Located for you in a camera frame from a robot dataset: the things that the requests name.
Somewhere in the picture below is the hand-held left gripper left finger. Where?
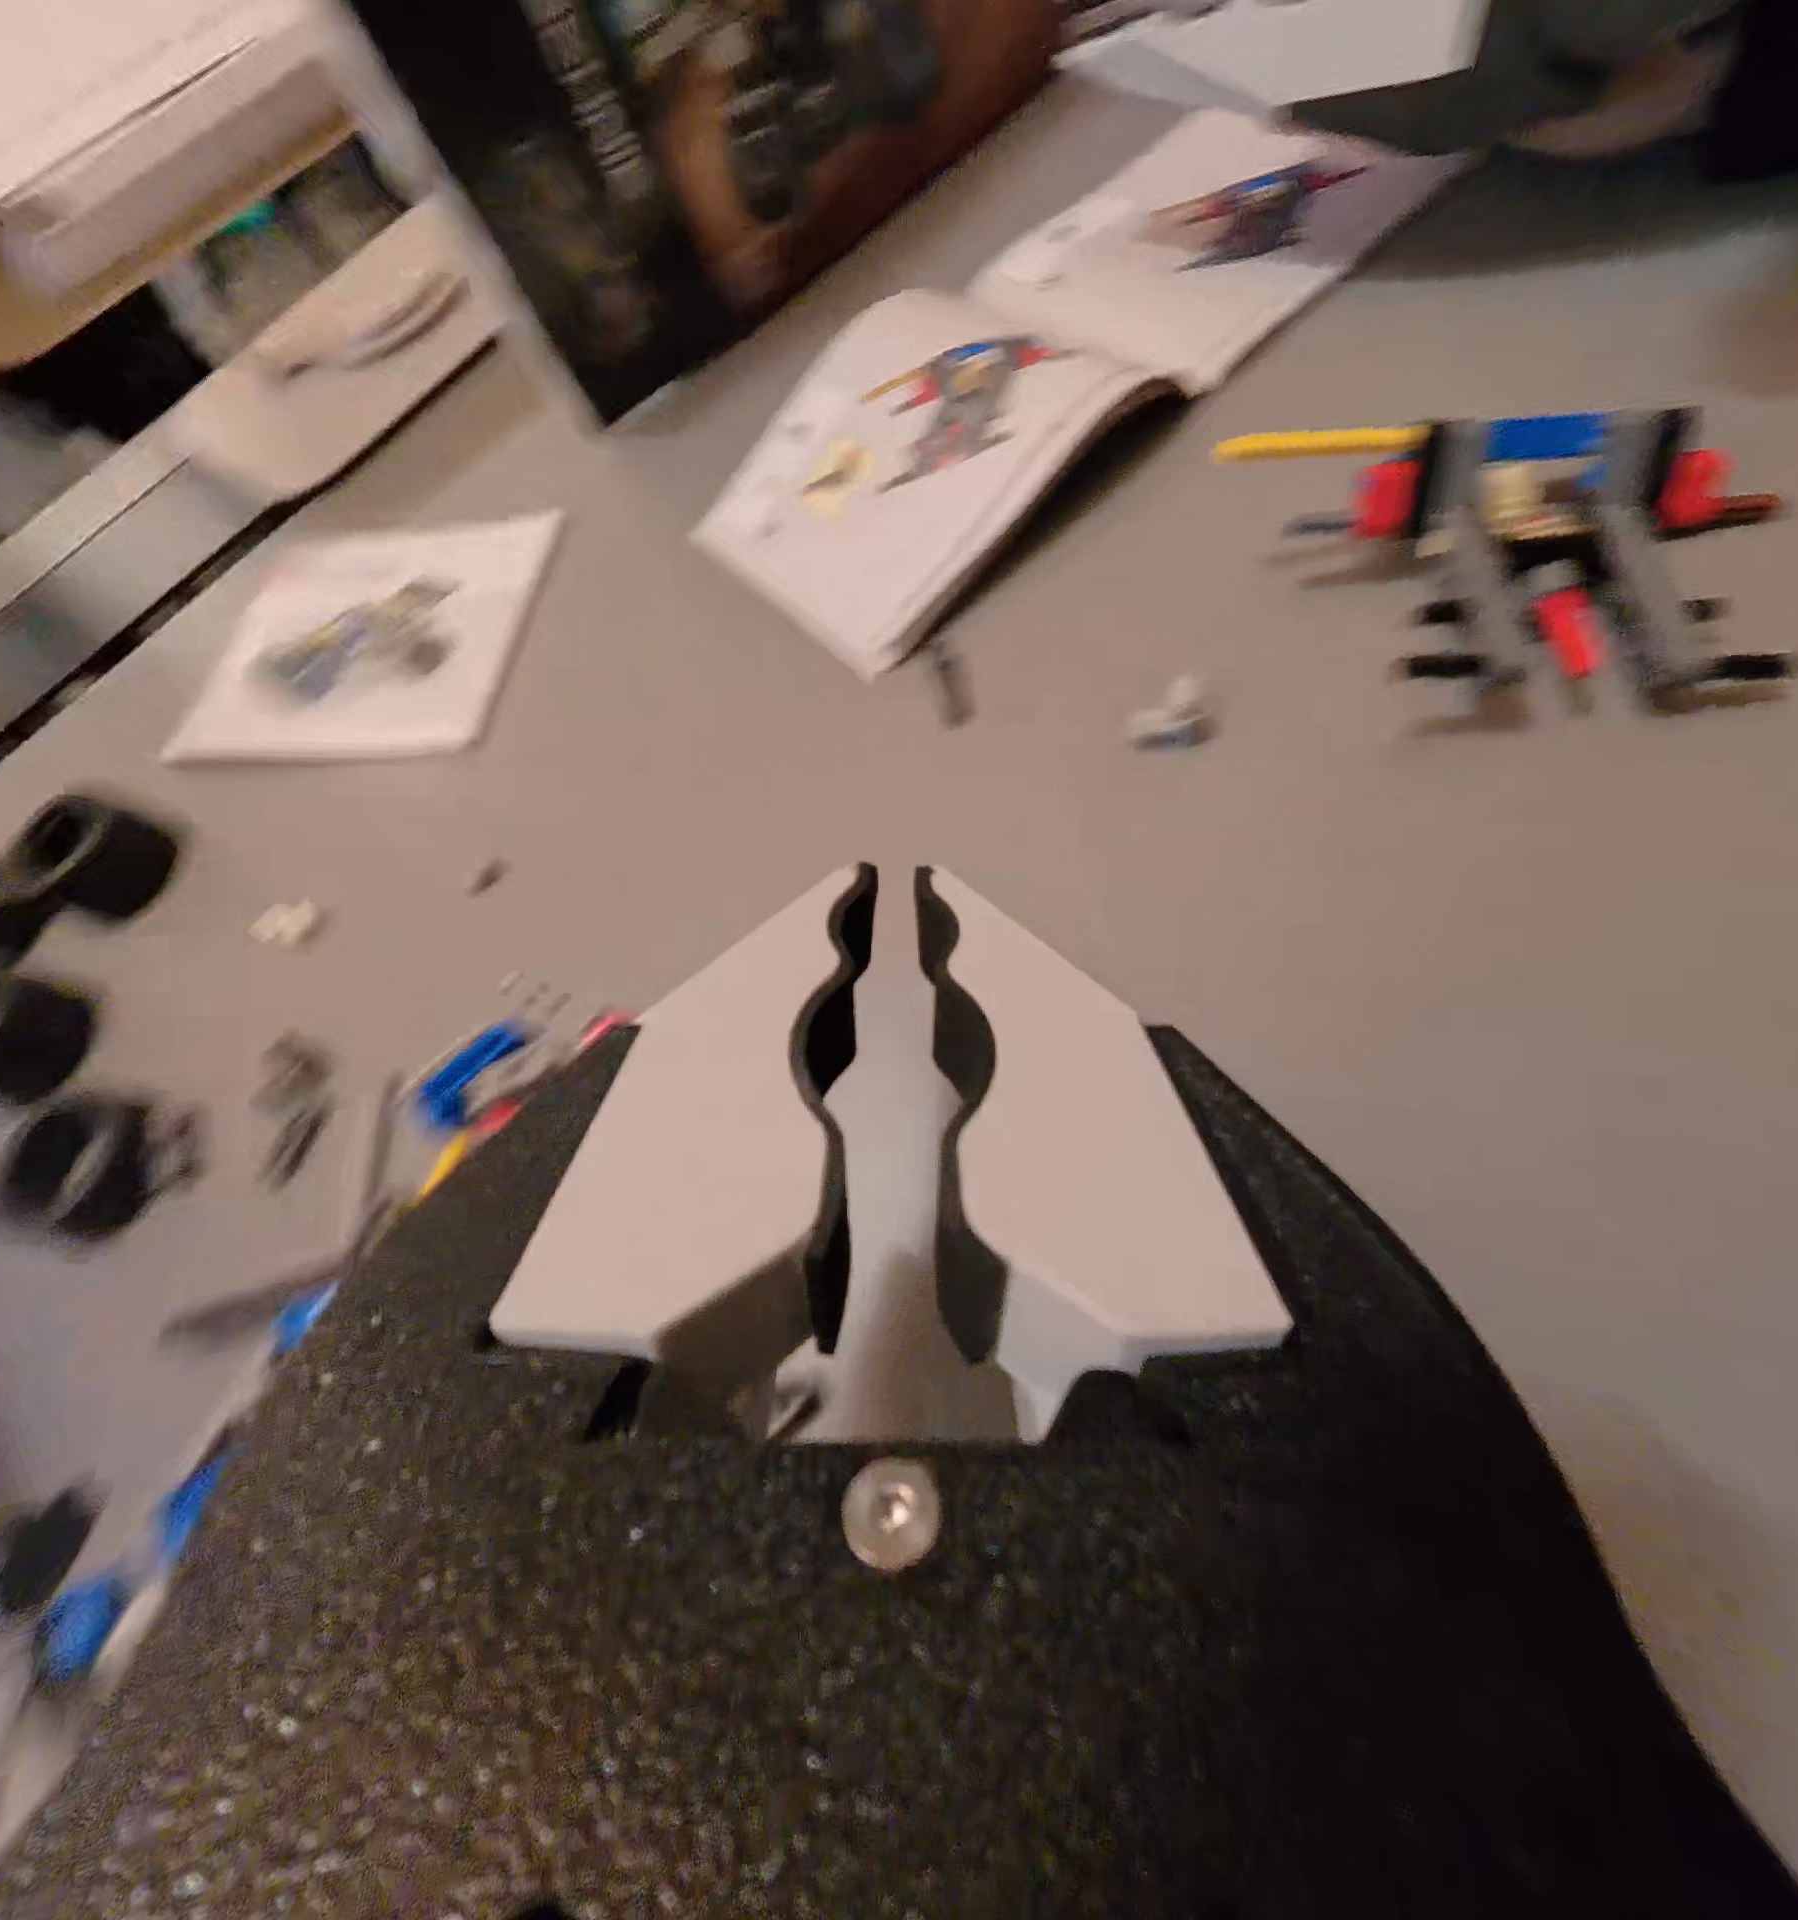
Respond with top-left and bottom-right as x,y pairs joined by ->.
486,860 -> 883,1445

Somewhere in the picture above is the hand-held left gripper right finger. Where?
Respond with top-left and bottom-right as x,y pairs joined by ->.
909,862 -> 1299,1445

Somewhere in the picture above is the partly built lego model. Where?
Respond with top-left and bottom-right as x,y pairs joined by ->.
1212,403 -> 1798,734

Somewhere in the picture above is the pile of loose lego pieces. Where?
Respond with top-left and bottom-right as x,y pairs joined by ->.
0,969 -> 644,1906

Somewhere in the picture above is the white and blue lego piece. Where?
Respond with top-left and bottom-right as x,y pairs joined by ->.
1127,676 -> 1219,750

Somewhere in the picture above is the open lego instruction booklet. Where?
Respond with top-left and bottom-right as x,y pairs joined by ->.
691,106 -> 1470,685

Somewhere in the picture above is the black and blue lego box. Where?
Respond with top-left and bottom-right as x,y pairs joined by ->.
508,0 -> 1067,428

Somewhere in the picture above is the small booklet with car picture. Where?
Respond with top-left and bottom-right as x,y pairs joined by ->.
164,510 -> 567,768

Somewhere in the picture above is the white paper sheet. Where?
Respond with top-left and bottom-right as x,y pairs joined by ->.
1062,0 -> 1494,109

